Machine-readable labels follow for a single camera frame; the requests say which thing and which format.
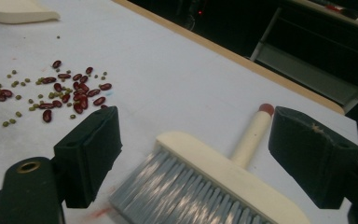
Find red and green beans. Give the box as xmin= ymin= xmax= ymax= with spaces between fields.
xmin=0 ymin=35 xmax=114 ymax=128

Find cream hand brush grey bristles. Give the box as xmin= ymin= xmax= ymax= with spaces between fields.
xmin=109 ymin=103 xmax=311 ymax=224

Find grey metal shelf frame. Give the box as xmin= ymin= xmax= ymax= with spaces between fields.
xmin=249 ymin=0 xmax=358 ymax=114

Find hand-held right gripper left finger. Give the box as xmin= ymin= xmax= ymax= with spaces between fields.
xmin=53 ymin=105 xmax=123 ymax=209

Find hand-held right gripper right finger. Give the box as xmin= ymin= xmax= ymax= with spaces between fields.
xmin=268 ymin=105 xmax=358 ymax=210

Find cream plastic dustpan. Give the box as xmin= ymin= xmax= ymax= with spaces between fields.
xmin=0 ymin=0 xmax=62 ymax=25

